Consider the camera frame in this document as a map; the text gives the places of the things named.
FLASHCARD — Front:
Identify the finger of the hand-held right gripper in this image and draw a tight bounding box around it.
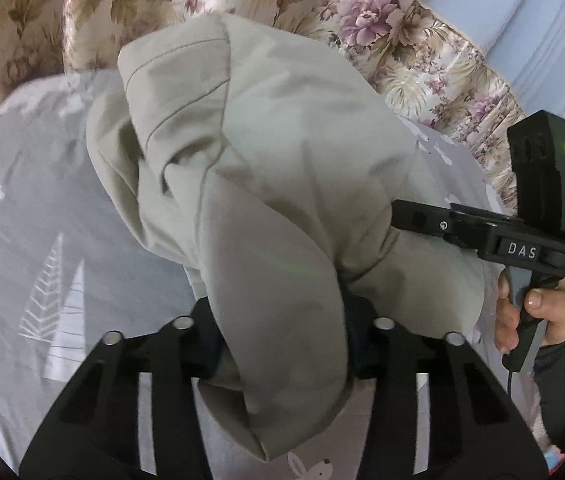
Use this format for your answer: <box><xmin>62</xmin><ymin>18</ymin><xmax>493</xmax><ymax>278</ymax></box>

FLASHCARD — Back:
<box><xmin>391</xmin><ymin>199</ymin><xmax>493</xmax><ymax>251</ymax></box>

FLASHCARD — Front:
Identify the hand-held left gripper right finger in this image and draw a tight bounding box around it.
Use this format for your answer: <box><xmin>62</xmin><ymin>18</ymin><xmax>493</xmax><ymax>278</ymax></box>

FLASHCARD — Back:
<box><xmin>345</xmin><ymin>296</ymin><xmax>548</xmax><ymax>480</ymax></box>

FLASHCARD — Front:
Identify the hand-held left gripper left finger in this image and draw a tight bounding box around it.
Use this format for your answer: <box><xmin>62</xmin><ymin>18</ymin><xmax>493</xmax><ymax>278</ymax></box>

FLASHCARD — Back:
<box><xmin>18</xmin><ymin>300</ymin><xmax>223</xmax><ymax>480</ymax></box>

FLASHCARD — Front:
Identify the beige hooded jacket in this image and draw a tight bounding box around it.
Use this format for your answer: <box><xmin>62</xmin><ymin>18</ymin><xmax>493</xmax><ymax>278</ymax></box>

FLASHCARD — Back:
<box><xmin>85</xmin><ymin>12</ymin><xmax>493</xmax><ymax>463</ymax></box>

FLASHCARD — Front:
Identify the person's right hand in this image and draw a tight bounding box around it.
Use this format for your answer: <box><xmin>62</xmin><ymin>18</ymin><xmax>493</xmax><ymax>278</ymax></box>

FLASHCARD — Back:
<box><xmin>493</xmin><ymin>270</ymin><xmax>565</xmax><ymax>356</ymax></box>

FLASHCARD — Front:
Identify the grey printed bed sheet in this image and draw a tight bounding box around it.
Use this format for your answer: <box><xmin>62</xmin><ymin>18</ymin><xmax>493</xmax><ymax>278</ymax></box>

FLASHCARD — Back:
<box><xmin>0</xmin><ymin>67</ymin><xmax>543</xmax><ymax>480</ymax></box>

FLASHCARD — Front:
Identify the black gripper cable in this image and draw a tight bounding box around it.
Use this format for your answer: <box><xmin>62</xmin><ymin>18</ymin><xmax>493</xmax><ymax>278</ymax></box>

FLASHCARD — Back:
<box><xmin>505</xmin><ymin>367</ymin><xmax>521</xmax><ymax>411</ymax></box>

